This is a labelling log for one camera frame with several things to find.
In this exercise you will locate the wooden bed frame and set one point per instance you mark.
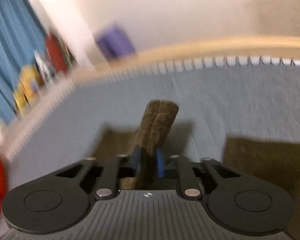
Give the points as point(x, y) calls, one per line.
point(255, 45)

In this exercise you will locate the olive corduroy pants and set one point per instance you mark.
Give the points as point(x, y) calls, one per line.
point(272, 161)

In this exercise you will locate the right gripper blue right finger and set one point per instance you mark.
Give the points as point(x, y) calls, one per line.
point(178, 173)

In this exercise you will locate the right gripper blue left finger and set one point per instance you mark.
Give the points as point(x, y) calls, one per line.
point(119, 167)

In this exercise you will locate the purple box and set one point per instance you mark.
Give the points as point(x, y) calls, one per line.
point(113, 42)

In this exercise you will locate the blue curtain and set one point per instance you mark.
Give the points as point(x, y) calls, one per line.
point(21, 34)

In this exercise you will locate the panda plush toy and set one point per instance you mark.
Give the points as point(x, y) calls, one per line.
point(45, 67)

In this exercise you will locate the grey quilted mattress cover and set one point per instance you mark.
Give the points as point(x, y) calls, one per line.
point(97, 118)

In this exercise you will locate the yellow plush bear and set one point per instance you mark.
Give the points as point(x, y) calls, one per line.
point(28, 89)

